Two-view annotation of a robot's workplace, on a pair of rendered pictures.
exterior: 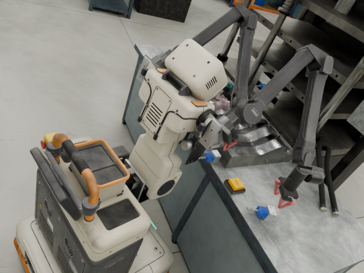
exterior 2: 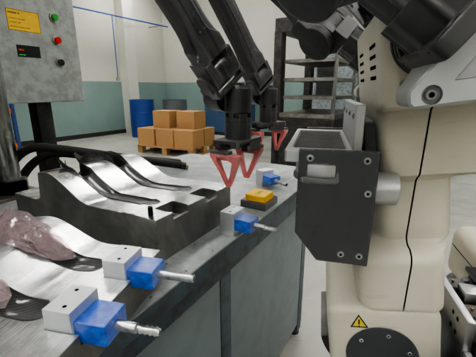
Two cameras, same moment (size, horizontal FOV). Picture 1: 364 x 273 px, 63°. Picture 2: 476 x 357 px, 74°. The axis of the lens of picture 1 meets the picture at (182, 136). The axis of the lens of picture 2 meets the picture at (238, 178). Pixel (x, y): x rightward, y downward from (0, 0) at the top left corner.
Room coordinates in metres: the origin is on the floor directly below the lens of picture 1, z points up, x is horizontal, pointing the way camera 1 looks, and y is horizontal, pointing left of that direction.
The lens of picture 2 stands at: (1.48, 0.44, 1.12)
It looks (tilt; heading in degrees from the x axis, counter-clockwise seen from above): 16 degrees down; 249
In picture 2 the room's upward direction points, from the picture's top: straight up
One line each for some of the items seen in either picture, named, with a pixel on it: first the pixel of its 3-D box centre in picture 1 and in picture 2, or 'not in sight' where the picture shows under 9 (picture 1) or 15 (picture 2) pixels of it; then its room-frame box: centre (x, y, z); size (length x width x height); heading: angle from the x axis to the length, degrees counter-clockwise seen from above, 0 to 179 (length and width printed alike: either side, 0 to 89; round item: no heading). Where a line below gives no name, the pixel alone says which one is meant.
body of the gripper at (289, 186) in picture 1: (291, 183); (268, 115); (1.02, -0.50, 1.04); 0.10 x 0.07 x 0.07; 12
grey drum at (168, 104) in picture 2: not in sight; (175, 117); (0.09, -7.37, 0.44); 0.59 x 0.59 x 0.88
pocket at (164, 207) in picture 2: not in sight; (172, 214); (1.39, -0.17, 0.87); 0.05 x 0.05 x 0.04; 39
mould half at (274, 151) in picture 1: (252, 140); (120, 191); (1.49, -0.39, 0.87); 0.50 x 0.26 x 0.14; 129
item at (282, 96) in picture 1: (288, 91); not in sight; (2.41, -0.67, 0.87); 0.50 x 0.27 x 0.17; 129
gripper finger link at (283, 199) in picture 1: (284, 199); (273, 137); (0.99, -0.51, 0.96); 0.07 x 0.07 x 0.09; 12
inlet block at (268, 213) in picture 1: (259, 211); (273, 180); (1.01, -0.46, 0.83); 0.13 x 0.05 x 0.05; 102
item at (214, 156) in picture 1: (207, 157); (250, 224); (1.22, -0.16, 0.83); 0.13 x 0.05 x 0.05; 129
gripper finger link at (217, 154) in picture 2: not in sight; (231, 163); (1.26, -0.18, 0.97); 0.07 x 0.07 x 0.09; 38
